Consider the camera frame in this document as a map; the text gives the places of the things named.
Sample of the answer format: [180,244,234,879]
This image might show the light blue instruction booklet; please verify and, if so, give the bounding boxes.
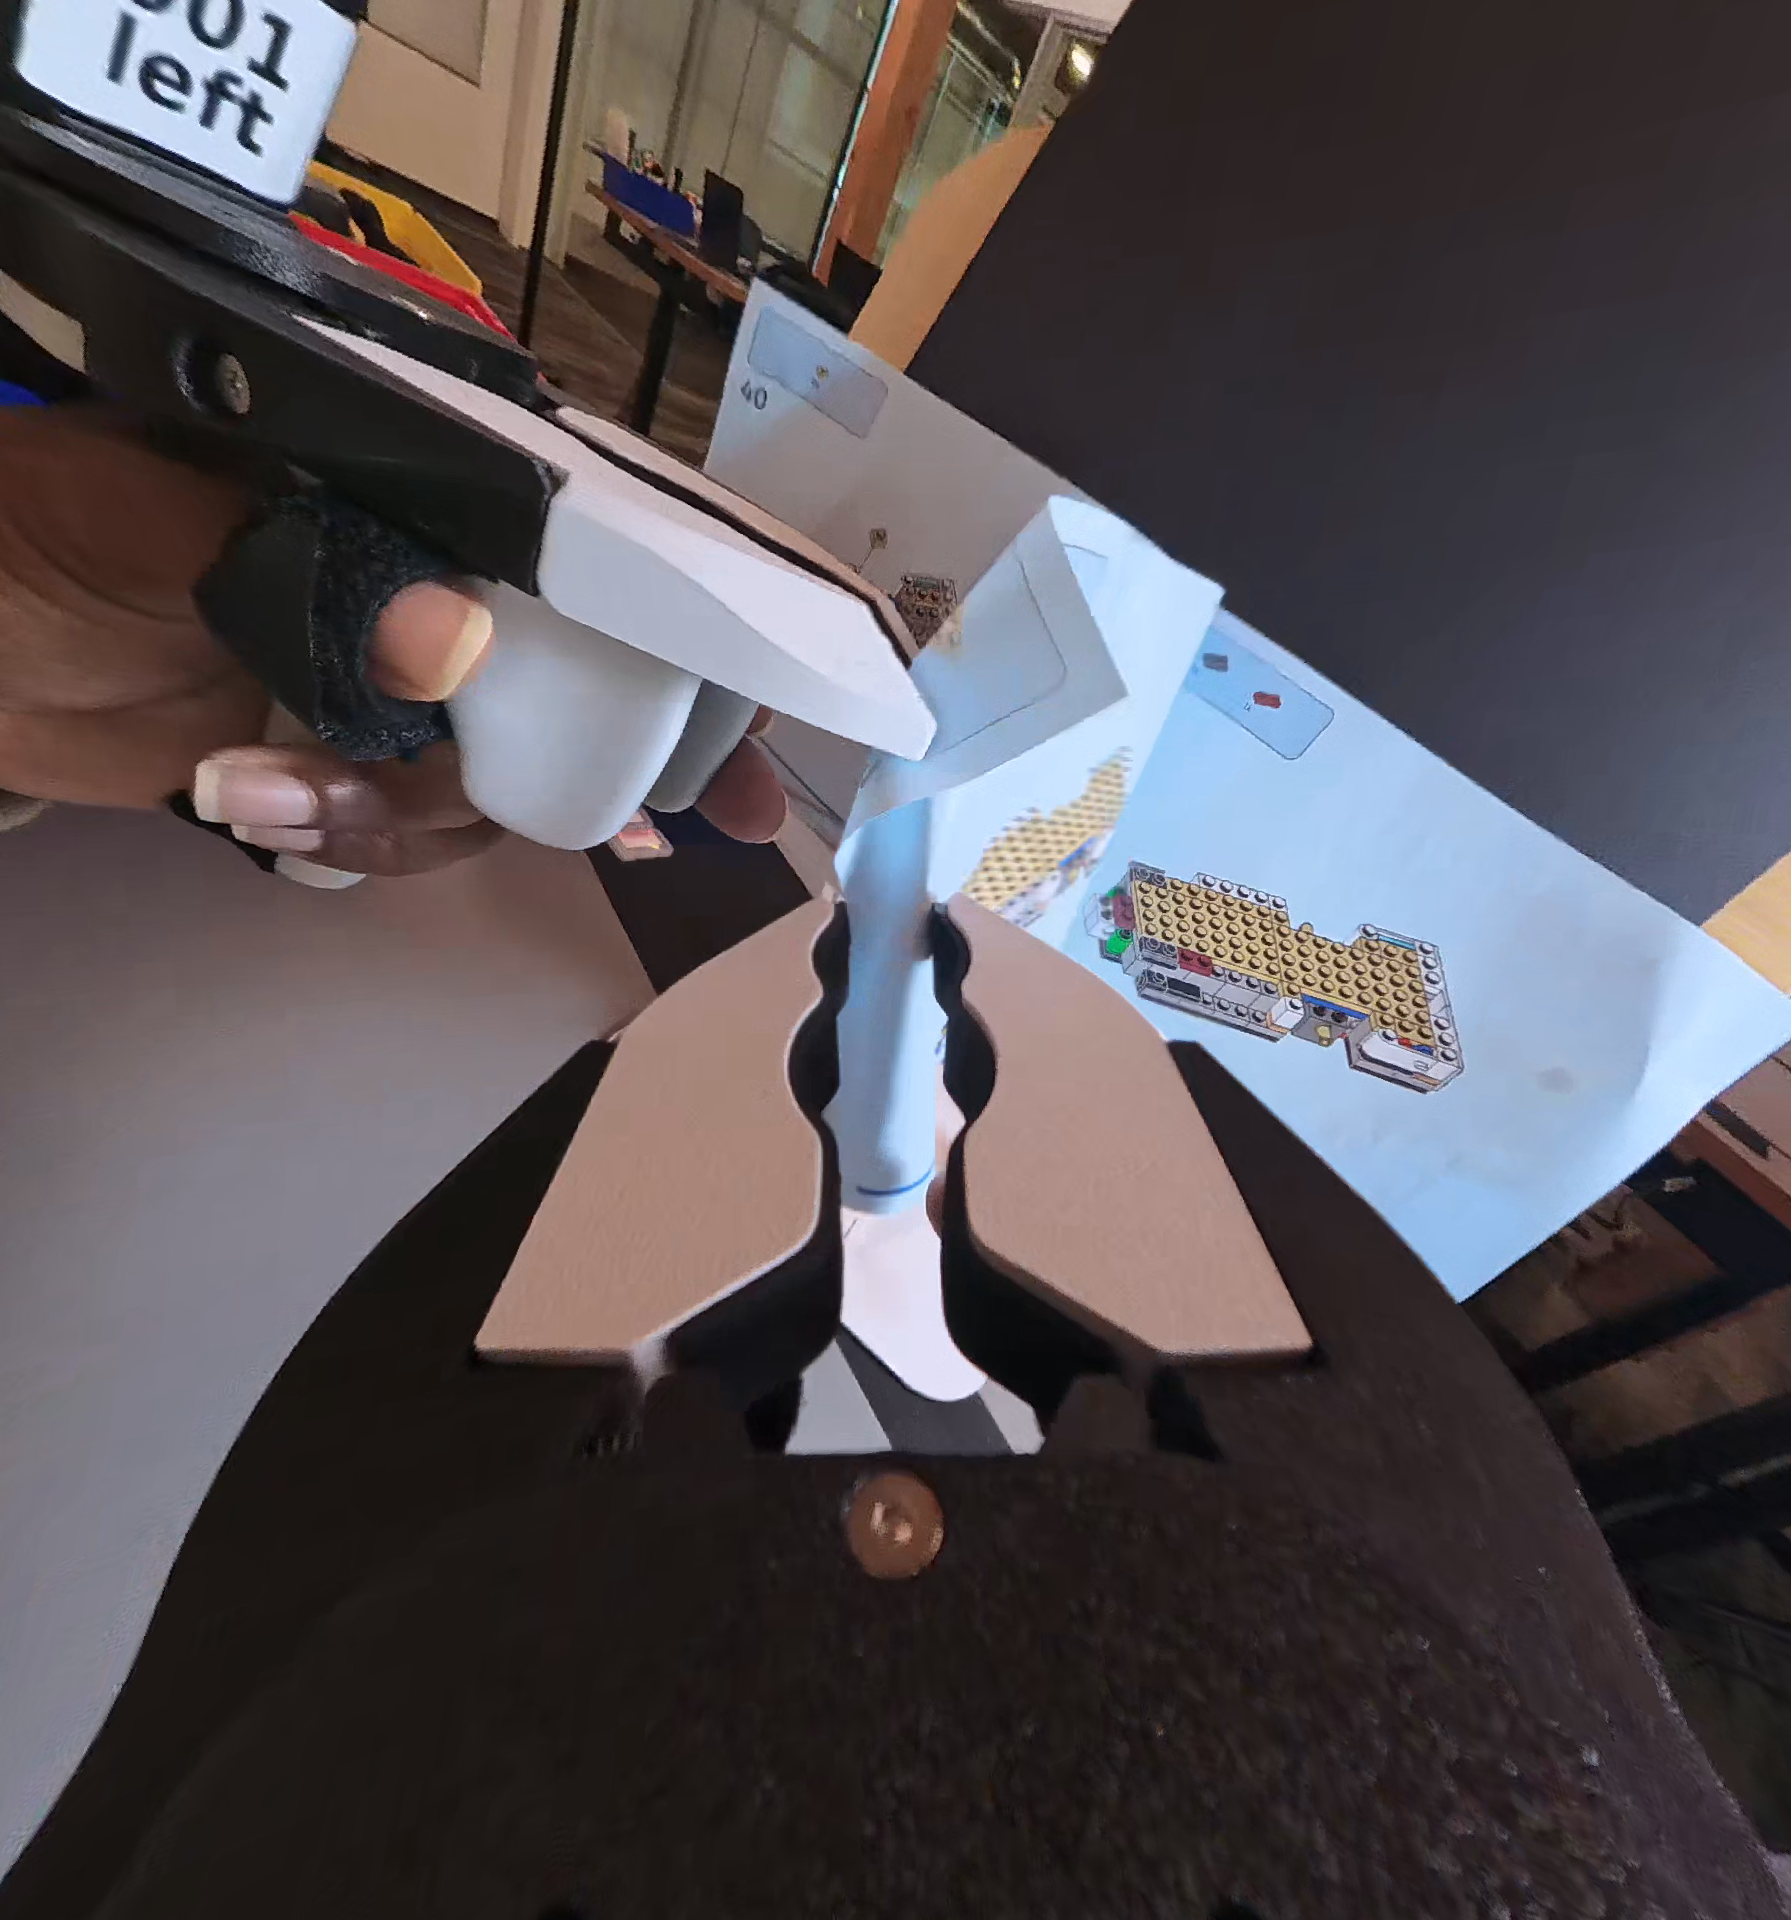
[700,276,1791,1404]

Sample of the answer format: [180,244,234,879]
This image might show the blue storage bin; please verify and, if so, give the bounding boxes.
[597,146,705,234]

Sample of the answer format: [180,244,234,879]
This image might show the yellow plastic bin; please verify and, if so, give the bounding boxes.
[306,157,487,297]

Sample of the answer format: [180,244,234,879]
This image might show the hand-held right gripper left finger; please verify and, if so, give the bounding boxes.
[473,898,845,1370]

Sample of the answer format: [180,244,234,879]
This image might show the red plastic bin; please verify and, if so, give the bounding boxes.
[292,217,513,339]

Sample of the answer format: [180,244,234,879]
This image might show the person's left hand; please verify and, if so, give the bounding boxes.
[0,404,792,887]

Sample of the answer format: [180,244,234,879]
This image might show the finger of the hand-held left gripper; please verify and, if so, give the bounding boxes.
[552,404,922,660]
[539,474,938,762]

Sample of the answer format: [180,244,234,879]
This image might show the black metal pole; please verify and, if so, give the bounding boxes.
[518,0,586,350]

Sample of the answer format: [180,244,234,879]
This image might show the wooden office desk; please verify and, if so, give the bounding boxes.
[583,180,777,439]

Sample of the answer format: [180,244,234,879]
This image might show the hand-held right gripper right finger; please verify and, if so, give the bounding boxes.
[928,893,1316,1368]

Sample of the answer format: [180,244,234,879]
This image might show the wooden pillar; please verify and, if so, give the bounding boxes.
[817,0,962,292]

